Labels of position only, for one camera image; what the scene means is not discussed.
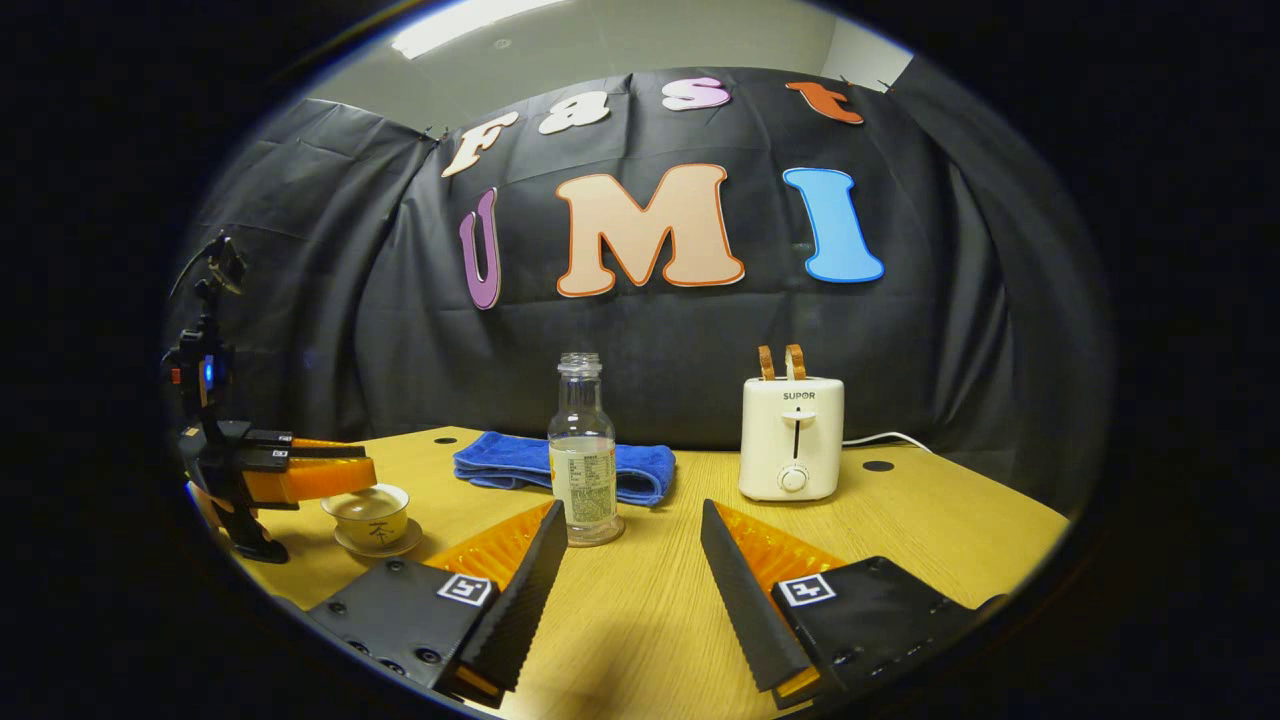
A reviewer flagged clear glass water bottle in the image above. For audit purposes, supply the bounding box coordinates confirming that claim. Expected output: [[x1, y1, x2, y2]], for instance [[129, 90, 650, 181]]
[[547, 352, 626, 548]]

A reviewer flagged white teacup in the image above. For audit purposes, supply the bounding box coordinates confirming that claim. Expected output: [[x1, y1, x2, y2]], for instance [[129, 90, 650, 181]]
[[320, 484, 411, 548]]

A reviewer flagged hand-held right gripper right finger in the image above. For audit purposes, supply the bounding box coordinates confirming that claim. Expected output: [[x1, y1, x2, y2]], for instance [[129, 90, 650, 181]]
[[700, 498, 1006, 709]]

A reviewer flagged white saucer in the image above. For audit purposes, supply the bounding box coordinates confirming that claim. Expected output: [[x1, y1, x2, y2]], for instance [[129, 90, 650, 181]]
[[333, 517, 424, 559]]

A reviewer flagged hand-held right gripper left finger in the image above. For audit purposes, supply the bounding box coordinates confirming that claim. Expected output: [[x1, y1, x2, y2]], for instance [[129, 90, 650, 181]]
[[305, 500, 569, 706]]

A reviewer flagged folded blue towel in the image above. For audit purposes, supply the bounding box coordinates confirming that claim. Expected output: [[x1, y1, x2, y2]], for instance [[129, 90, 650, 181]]
[[453, 431, 677, 508]]

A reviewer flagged white toaster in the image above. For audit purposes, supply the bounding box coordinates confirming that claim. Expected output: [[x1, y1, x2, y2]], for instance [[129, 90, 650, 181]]
[[738, 376, 846, 503]]

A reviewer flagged white toaster cable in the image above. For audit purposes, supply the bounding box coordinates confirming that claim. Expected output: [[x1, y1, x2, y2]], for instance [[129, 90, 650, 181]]
[[842, 432, 933, 453]]

